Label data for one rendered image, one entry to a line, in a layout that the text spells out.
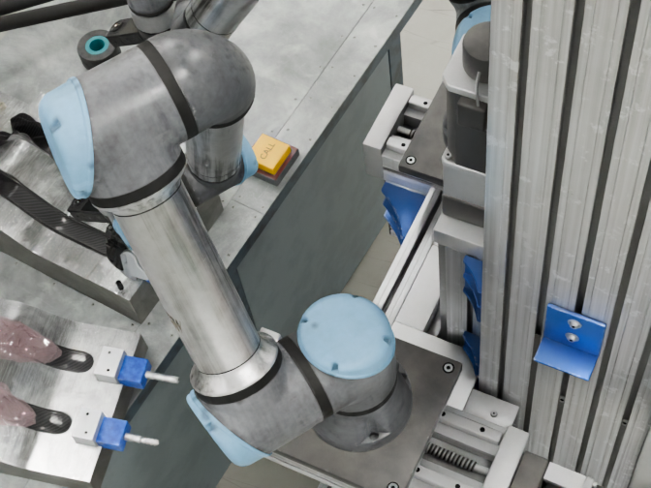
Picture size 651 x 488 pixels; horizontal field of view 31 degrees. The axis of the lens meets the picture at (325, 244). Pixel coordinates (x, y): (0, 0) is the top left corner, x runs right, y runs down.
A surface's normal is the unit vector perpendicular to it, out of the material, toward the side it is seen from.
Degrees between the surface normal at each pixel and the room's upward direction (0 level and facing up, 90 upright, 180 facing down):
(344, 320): 7
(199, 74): 42
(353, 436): 72
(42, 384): 22
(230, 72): 65
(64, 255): 3
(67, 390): 0
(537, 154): 90
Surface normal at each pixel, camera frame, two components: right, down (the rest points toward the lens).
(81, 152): 0.33, 0.31
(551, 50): -0.44, 0.80
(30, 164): 0.25, -0.30
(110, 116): 0.22, -0.01
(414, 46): -0.10, -0.51
